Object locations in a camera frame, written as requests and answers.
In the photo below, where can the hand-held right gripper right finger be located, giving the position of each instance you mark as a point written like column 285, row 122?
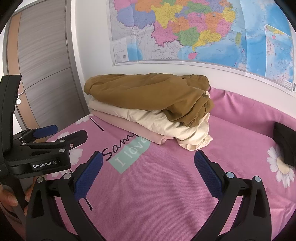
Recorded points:
column 208, row 177

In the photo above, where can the colourful wall map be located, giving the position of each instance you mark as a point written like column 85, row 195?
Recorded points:
column 196, row 30

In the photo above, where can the pink daisy print bed sheet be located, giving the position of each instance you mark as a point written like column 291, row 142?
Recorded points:
column 161, row 190

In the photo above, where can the grey wardrobe door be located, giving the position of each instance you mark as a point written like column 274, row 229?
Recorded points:
column 46, row 58

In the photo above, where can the black garment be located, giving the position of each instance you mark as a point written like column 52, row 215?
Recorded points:
column 285, row 141

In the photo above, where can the brown jacket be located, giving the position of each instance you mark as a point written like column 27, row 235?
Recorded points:
column 150, row 92

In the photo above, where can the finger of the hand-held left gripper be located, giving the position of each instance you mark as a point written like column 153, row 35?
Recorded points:
column 46, row 130
column 69, row 140

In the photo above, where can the person's left hand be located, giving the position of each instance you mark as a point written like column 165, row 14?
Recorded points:
column 9, row 199

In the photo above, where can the cream garment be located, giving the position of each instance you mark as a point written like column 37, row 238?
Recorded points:
column 150, row 120

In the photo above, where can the pale pink folded garment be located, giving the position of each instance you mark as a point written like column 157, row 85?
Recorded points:
column 129, row 127

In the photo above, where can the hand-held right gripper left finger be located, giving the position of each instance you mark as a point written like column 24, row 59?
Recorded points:
column 89, row 177

